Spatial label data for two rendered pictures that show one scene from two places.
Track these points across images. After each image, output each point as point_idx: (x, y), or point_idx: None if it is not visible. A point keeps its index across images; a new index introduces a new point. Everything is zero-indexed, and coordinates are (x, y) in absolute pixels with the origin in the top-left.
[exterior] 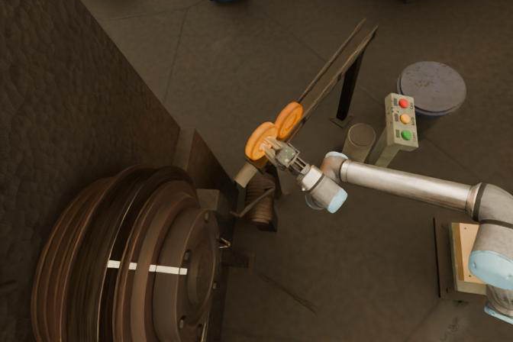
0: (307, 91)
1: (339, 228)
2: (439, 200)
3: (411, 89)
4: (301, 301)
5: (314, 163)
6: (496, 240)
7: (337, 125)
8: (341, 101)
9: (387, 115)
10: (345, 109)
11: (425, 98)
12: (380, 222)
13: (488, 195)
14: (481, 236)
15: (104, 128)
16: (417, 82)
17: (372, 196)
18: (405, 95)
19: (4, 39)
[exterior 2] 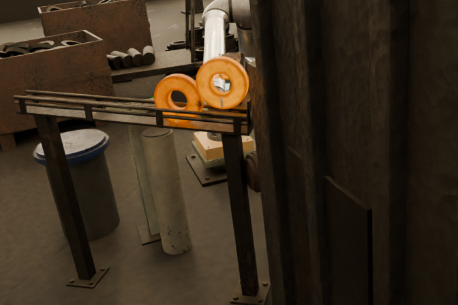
0: (128, 111)
1: (256, 229)
2: (223, 29)
3: (78, 148)
4: None
5: (178, 275)
6: None
7: (104, 276)
8: (80, 232)
9: (132, 111)
10: (87, 239)
11: (88, 140)
12: (228, 209)
13: (213, 5)
14: (240, 6)
15: None
16: (67, 147)
17: (201, 221)
18: (85, 148)
19: None
